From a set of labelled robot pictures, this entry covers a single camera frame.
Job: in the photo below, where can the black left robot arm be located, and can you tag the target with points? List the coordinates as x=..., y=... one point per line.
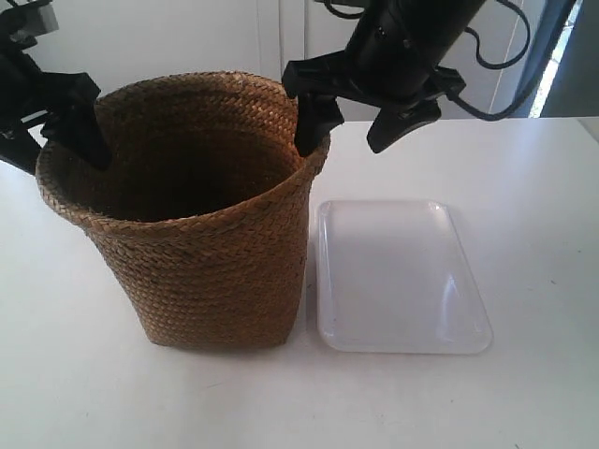
x=15, y=37

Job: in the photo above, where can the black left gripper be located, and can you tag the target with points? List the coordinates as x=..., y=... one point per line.
x=68, y=99

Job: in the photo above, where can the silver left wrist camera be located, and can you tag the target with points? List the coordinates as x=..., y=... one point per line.
x=41, y=18

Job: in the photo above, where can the brown woven wicker basket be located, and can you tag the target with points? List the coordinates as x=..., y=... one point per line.
x=203, y=215

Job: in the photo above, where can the white rectangular plastic tray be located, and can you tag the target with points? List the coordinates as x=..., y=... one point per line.
x=393, y=278

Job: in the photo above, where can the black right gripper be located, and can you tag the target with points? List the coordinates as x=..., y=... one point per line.
x=395, y=81

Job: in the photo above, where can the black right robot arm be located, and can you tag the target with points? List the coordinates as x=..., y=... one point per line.
x=428, y=28

